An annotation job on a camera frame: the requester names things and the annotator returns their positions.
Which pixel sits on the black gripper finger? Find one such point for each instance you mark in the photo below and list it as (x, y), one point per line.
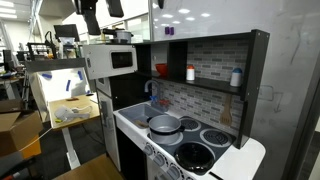
(115, 7)
(91, 20)

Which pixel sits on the dark glass pot lid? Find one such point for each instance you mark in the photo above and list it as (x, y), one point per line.
(194, 157)

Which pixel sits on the large silver pot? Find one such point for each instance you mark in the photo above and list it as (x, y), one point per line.
(124, 35)

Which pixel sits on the grey toy pot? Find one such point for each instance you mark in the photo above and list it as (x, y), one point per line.
(165, 134)

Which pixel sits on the black monitor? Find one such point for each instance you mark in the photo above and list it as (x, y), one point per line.
(66, 32)

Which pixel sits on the white microwave door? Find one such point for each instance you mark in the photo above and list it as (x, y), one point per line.
(100, 61)

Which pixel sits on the blue tape strip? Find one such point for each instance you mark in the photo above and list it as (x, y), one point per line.
(46, 76)
(68, 85)
(80, 75)

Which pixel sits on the purple magnet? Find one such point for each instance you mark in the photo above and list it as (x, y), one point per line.
(167, 30)
(172, 31)

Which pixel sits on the white foam board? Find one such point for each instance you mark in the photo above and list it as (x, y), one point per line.
(56, 90)

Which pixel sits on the red bowl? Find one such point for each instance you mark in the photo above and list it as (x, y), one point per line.
(162, 69)

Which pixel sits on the grey toy faucet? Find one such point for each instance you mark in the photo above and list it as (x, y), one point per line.
(153, 84)

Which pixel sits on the wooden desk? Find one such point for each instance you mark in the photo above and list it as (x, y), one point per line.
(75, 113)

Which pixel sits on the white shaker orange cap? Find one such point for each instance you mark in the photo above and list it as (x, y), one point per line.
(190, 74)

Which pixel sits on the wooden spoon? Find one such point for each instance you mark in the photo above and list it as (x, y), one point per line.
(141, 123)

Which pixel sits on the cardboard box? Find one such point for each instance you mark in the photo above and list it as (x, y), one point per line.
(16, 131)

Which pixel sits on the white shaker blue cap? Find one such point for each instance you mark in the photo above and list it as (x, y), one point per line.
(236, 79)

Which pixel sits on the grey stove knob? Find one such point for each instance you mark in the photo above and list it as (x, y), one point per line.
(160, 159)
(174, 172)
(148, 149)

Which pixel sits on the slotted wooden spatula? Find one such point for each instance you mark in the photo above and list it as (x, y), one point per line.
(226, 116)

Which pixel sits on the white and black toy kitchen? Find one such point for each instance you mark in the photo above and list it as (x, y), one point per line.
(233, 163)

